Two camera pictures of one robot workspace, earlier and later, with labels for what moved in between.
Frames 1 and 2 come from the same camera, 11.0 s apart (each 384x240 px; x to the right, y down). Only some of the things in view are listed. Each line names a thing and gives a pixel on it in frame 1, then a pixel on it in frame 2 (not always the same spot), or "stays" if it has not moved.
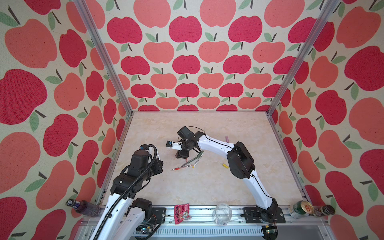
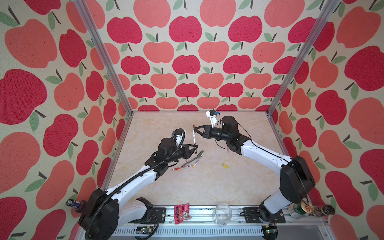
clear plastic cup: [222, 214] stays
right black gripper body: [182, 153] → [216, 133]
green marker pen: [191, 161] stays
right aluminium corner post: [303, 56] stays
